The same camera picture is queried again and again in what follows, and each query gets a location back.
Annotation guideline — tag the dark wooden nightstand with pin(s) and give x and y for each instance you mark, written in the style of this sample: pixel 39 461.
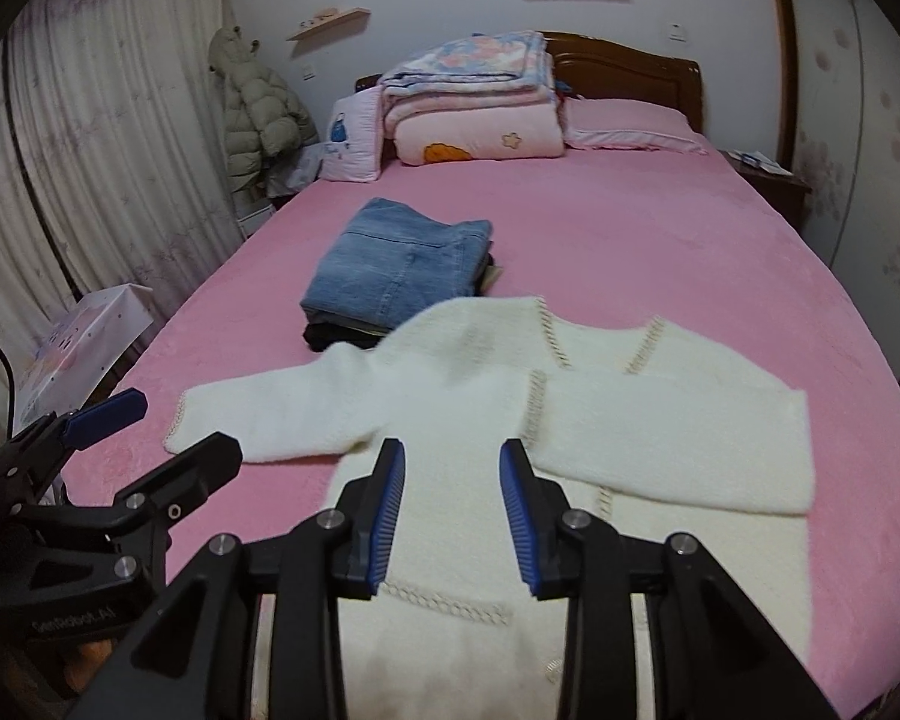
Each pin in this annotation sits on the dark wooden nightstand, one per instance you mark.
pixel 780 191

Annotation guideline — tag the wooden wall shelf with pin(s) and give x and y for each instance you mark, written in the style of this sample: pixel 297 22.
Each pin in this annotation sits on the wooden wall shelf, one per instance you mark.
pixel 330 21

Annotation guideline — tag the floral wardrobe doors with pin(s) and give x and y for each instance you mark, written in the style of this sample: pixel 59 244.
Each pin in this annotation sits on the floral wardrobe doors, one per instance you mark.
pixel 870 127

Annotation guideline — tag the folded pink quilt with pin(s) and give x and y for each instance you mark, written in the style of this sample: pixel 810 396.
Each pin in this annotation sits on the folded pink quilt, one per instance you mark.
pixel 495 131

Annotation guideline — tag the white cardboard box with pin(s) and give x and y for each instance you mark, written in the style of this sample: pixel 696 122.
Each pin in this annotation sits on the white cardboard box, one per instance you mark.
pixel 82 337

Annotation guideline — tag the white fleece sweater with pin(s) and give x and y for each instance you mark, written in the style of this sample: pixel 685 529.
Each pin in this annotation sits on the white fleece sweater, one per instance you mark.
pixel 457 390

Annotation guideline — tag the beige puffer jacket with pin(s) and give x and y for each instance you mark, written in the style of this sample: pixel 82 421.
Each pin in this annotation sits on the beige puffer jacket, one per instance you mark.
pixel 259 112

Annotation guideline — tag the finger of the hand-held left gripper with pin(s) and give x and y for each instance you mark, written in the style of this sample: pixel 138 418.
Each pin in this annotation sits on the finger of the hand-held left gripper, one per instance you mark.
pixel 191 469
pixel 105 411

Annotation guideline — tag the folded floral blanket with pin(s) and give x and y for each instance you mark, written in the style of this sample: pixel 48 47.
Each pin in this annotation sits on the folded floral blanket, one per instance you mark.
pixel 472 64

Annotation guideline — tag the pink printed cushion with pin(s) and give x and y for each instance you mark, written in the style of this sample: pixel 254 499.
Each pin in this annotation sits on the pink printed cushion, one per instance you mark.
pixel 349 139

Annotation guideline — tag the folded yellow and black clothes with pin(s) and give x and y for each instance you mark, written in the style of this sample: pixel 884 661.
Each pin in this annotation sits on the folded yellow and black clothes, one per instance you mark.
pixel 322 336

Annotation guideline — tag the folded blue jeans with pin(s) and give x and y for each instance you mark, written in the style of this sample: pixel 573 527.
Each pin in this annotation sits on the folded blue jeans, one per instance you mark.
pixel 390 262

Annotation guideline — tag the small printed box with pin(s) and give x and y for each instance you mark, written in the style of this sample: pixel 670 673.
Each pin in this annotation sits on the small printed box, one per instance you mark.
pixel 754 159

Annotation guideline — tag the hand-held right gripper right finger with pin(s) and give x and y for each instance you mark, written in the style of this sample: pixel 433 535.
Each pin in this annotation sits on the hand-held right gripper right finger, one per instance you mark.
pixel 517 517

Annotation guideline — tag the pink pillow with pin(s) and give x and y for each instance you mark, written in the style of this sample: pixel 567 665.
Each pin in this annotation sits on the pink pillow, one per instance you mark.
pixel 630 124

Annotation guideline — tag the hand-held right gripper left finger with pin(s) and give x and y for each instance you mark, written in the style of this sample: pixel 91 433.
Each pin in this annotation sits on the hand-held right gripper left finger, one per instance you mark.
pixel 390 510

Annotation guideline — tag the bed with pink sheet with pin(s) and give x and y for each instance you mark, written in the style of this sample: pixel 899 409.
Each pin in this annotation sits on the bed with pink sheet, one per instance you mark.
pixel 645 240

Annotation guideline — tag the pale floral curtain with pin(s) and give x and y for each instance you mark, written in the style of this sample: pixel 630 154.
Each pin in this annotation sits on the pale floral curtain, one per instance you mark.
pixel 105 127

